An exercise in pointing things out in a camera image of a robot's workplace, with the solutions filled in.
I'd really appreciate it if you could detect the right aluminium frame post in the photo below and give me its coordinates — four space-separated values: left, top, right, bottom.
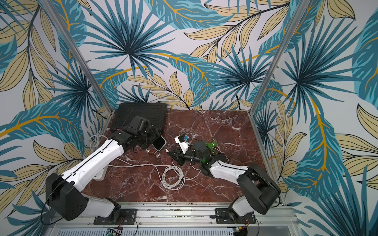
249 0 310 116

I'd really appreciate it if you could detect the white charging cable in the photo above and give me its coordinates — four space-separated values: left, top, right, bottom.
108 147 232 191

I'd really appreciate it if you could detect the white power strip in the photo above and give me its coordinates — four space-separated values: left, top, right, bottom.
93 166 108 181

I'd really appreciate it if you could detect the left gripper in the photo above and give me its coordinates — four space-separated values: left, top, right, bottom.
137 125 162 150

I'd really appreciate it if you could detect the black plastic tool case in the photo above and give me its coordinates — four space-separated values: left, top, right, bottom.
110 102 167 134

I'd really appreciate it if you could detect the left aluminium frame post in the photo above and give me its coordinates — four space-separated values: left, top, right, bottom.
39 0 113 113

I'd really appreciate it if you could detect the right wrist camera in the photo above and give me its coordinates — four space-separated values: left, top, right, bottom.
174 134 189 154

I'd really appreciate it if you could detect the aluminium frame post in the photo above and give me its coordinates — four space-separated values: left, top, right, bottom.
39 0 113 113
249 0 310 116

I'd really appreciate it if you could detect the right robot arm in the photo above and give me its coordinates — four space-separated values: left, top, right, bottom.
167 141 281 224

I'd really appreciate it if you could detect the phone with pink case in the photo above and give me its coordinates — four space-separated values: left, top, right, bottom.
215 152 228 163

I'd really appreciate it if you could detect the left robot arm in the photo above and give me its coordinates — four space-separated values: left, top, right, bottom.
44 125 166 224

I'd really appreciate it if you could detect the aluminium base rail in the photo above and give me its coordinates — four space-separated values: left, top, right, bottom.
45 202 303 236

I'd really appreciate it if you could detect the phone with light case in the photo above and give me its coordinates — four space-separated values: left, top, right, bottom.
152 136 167 151

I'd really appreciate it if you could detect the white power strip cord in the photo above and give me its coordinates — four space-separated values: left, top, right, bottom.
88 134 110 151

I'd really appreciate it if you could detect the green plastic tap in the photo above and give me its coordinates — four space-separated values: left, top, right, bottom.
205 141 218 154

